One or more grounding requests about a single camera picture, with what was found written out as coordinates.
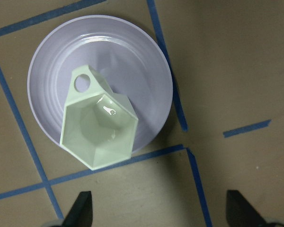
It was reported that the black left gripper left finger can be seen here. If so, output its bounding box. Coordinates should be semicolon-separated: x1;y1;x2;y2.
63;191;93;227

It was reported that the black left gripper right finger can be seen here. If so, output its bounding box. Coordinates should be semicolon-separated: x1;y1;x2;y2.
226;190;267;227

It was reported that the lilac plate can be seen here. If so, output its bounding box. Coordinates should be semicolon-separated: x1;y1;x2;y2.
27;15;173;152

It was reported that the white faceted cup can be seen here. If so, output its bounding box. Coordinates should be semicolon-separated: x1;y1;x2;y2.
60;65;139;170

